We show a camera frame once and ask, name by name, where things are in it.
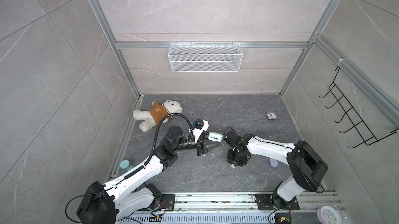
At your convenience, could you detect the green earbud charging case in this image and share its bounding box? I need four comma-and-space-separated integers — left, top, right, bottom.
208, 132, 223, 142

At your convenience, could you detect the purple earbud charging case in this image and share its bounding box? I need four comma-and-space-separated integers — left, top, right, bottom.
269, 158, 278, 168

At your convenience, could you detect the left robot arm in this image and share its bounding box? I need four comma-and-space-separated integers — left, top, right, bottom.
76, 113, 223, 224

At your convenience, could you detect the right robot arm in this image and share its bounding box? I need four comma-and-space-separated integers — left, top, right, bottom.
224, 131, 328, 209

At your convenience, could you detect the small black square box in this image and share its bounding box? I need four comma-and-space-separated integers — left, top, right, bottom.
266, 112, 277, 120

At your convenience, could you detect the white teddy bear brown shirt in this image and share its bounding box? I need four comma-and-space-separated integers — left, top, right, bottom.
133, 100, 183, 132

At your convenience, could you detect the teal round disc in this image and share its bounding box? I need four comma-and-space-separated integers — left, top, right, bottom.
119, 160, 134, 172

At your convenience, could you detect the pink round alarm clock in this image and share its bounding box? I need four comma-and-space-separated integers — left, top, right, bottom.
316, 205, 342, 224

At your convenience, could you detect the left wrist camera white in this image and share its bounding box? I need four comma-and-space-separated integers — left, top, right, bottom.
193, 119, 209, 142

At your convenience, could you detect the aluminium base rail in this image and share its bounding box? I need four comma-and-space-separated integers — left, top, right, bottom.
117, 192, 349, 224

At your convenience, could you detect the white wire mesh basket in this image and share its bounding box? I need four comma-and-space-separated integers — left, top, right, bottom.
168, 43, 244, 72

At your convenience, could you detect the black wall hook rack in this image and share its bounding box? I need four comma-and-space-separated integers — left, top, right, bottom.
319, 67, 399, 149

